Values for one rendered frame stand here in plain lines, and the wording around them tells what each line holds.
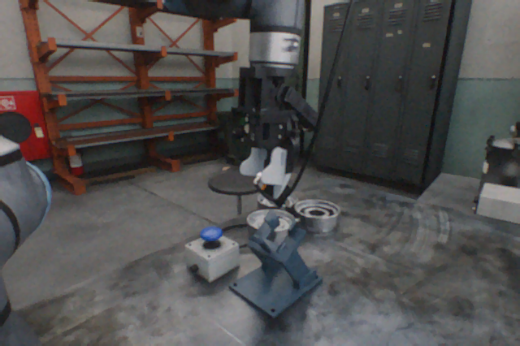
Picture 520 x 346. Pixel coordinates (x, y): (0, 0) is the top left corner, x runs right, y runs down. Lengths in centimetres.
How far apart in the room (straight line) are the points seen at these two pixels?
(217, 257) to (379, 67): 311
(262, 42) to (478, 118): 340
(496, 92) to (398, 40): 103
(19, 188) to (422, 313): 59
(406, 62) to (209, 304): 311
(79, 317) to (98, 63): 400
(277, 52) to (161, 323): 42
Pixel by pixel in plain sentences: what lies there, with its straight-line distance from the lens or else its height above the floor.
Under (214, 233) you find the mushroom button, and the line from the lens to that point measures 56.
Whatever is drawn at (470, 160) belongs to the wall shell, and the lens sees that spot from 383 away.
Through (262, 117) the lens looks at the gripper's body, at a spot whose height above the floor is 108.
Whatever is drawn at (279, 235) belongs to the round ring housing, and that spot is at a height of 83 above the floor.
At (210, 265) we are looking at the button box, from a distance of 55.
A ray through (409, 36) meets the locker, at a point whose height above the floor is 148.
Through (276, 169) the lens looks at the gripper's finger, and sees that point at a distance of 50.
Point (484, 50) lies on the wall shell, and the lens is 377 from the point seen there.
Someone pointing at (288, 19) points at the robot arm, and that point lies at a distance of 47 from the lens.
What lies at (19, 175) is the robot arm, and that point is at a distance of 52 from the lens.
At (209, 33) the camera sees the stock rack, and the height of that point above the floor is 174.
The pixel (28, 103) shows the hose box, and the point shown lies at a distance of 398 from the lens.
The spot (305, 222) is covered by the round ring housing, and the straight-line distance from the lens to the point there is 71.
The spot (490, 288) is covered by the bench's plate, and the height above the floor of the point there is 80.
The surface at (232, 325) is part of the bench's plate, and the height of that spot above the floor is 80.
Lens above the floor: 114
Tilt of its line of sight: 17 degrees down
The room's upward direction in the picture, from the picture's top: straight up
